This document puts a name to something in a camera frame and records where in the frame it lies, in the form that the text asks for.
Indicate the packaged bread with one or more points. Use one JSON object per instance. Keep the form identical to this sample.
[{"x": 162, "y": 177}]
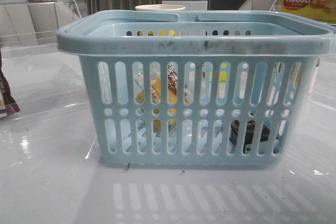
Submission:
[{"x": 155, "y": 71}]

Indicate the dark tissue pack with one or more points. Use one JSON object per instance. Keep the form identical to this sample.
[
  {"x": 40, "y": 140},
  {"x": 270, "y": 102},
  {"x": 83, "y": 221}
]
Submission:
[{"x": 248, "y": 138}]

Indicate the light blue plastic basket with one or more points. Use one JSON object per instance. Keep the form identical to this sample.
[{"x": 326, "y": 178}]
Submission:
[{"x": 231, "y": 65}]

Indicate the white paper cup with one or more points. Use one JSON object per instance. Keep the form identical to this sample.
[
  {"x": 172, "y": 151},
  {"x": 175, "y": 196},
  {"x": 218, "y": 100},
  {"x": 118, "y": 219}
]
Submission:
[{"x": 160, "y": 7}]

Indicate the clear acrylic stand right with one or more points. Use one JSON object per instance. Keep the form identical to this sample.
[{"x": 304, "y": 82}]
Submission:
[{"x": 276, "y": 6}]

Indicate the clear acrylic display shelf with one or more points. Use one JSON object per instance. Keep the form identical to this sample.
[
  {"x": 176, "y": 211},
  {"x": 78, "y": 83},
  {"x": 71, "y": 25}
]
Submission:
[{"x": 29, "y": 28}]

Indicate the dark red snack packet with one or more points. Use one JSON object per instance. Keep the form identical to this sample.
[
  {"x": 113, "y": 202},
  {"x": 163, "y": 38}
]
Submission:
[{"x": 8, "y": 104}]

